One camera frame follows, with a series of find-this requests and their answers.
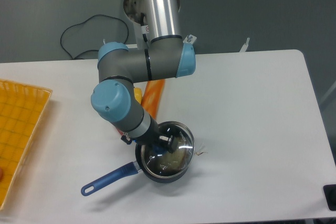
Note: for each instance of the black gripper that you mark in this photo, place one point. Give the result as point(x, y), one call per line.
point(153, 137)

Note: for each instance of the glass pot lid blue knob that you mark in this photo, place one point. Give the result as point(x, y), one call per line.
point(147, 155)

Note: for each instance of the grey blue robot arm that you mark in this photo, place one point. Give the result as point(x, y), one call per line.
point(120, 68)

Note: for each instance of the wrapped bread slice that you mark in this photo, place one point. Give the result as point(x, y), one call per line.
point(181, 158)

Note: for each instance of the toy baguette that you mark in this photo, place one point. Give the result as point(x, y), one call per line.
point(152, 96)

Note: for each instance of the yellow toy bell pepper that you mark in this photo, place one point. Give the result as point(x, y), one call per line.
point(138, 94)

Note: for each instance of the yellow plastic basket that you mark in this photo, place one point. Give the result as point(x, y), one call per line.
point(22, 106)

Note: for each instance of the black object table corner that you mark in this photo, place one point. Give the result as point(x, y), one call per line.
point(329, 192)

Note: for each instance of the dark pot blue handle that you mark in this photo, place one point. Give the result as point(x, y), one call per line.
point(129, 169)

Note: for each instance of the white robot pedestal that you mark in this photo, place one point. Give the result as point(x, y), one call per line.
point(204, 30)

